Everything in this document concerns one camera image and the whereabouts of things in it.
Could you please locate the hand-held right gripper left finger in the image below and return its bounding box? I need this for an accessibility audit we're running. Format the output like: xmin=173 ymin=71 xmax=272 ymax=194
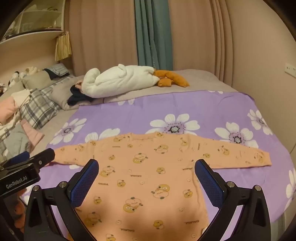
xmin=23 ymin=159 xmax=100 ymax=241

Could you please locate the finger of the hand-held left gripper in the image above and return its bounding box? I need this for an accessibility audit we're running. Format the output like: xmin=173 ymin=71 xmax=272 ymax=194
xmin=28 ymin=148 xmax=56 ymax=172
xmin=3 ymin=151 xmax=31 ymax=169

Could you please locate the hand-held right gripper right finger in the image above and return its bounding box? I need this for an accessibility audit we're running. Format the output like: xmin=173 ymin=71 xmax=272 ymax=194
xmin=194 ymin=159 xmax=271 ymax=241

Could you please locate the orange printed long-sleeve shirt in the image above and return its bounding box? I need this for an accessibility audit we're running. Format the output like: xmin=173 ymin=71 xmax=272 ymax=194
xmin=44 ymin=132 xmax=272 ymax=241

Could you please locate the person's left hand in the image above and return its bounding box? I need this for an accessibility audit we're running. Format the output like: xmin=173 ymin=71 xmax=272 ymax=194
xmin=13 ymin=188 xmax=28 ymax=232

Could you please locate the grey checked cloth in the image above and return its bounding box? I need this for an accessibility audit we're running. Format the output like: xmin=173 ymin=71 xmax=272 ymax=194
xmin=0 ymin=125 xmax=32 ymax=161

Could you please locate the pink quilted cloth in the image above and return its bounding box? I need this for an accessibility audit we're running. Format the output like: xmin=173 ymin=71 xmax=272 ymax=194
xmin=20 ymin=119 xmax=45 ymax=149

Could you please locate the grey plaid pillow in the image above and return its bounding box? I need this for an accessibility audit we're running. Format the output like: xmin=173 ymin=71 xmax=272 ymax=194
xmin=20 ymin=88 xmax=62 ymax=129

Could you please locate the dark navy cloth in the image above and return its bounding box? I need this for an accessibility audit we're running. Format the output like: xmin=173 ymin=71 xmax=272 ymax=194
xmin=68 ymin=85 xmax=96 ymax=106

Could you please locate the beige grey pillow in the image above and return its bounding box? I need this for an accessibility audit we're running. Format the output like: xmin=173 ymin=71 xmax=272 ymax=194
xmin=45 ymin=75 xmax=86 ymax=111

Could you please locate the pile of plush toys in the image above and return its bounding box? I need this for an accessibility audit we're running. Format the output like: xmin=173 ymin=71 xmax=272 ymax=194
xmin=8 ymin=66 xmax=40 ymax=88

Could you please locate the blue striped pillow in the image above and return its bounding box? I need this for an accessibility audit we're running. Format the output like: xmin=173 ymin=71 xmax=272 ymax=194
xmin=43 ymin=64 xmax=70 ymax=77

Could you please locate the purple floral blanket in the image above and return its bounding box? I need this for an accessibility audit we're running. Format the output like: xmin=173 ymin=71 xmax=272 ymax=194
xmin=21 ymin=90 xmax=296 ymax=241

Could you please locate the beige bed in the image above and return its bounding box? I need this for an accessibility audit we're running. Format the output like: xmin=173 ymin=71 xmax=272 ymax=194
xmin=0 ymin=68 xmax=238 ymax=163

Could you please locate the yellow fringed cloth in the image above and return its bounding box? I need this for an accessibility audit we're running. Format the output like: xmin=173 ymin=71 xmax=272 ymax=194
xmin=55 ymin=31 xmax=73 ymax=62

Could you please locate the beige curtain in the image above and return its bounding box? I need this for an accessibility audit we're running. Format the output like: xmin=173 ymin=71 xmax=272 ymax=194
xmin=171 ymin=0 xmax=234 ymax=87
xmin=69 ymin=0 xmax=139 ymax=78

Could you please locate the white shelf cabinet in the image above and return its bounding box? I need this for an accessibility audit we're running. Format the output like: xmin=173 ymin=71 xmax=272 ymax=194
xmin=0 ymin=0 xmax=70 ymax=45

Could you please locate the teal curtain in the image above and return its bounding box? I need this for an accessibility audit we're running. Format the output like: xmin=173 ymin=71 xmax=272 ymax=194
xmin=134 ymin=0 xmax=174 ymax=70

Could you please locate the white wall socket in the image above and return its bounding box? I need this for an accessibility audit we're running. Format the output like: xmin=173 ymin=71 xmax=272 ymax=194
xmin=284 ymin=62 xmax=296 ymax=78

